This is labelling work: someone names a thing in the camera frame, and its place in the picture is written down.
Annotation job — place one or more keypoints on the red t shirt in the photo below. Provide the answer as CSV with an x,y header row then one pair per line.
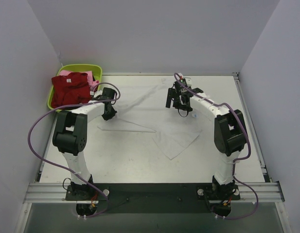
x,y
71,89

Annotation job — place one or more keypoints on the green plastic basket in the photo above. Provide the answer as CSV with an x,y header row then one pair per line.
x,y
96,70

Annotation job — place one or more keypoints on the pink t shirt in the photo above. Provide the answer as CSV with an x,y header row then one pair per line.
x,y
67,72

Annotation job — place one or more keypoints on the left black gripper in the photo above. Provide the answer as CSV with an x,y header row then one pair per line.
x,y
109,112

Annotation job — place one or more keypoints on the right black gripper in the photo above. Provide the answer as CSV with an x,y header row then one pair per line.
x,y
177,102

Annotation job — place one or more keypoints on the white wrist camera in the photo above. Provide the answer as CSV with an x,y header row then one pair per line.
x,y
186,81
95,93

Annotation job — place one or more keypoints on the white t shirt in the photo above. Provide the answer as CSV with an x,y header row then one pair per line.
x,y
141,108

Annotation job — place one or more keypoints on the aluminium front rail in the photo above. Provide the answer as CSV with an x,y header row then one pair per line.
x,y
58,193

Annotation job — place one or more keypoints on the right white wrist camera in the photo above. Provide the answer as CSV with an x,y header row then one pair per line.
x,y
186,81

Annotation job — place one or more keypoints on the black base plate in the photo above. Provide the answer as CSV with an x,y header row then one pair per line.
x,y
155,206

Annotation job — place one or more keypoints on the black t shirt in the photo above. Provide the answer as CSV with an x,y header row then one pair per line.
x,y
93,84

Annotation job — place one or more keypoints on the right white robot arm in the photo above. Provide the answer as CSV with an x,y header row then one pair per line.
x,y
230,134

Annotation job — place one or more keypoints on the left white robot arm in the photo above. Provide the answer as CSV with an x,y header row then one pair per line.
x,y
70,135

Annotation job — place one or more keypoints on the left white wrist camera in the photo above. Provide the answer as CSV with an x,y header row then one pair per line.
x,y
95,93

